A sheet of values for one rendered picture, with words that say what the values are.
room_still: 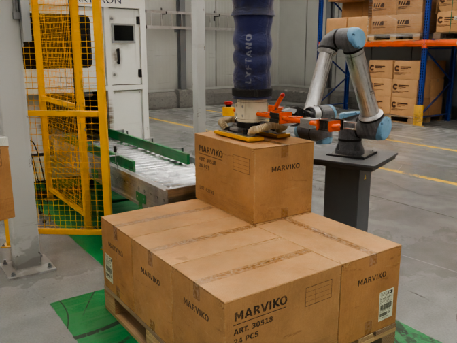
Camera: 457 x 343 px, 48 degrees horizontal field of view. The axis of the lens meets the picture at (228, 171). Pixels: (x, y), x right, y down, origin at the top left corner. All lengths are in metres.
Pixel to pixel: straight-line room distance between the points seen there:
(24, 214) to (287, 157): 1.78
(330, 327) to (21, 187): 2.14
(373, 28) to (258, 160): 8.88
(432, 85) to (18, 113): 8.97
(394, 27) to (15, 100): 8.66
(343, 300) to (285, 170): 0.77
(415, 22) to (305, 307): 8.96
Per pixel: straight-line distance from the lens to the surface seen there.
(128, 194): 3.68
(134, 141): 4.86
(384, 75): 11.19
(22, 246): 3.66
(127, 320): 2.91
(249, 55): 2.81
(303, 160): 2.80
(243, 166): 2.68
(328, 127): 2.42
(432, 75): 11.14
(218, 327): 1.98
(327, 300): 2.27
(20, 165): 3.52
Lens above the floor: 1.42
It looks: 13 degrees down
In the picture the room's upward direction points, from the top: straight up
